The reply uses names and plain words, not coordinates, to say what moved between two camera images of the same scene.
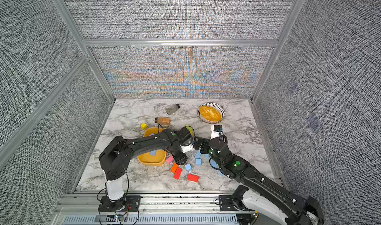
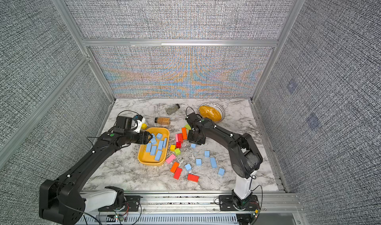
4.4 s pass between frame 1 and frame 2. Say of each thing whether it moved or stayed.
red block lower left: stayed
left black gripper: moved
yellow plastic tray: stayed
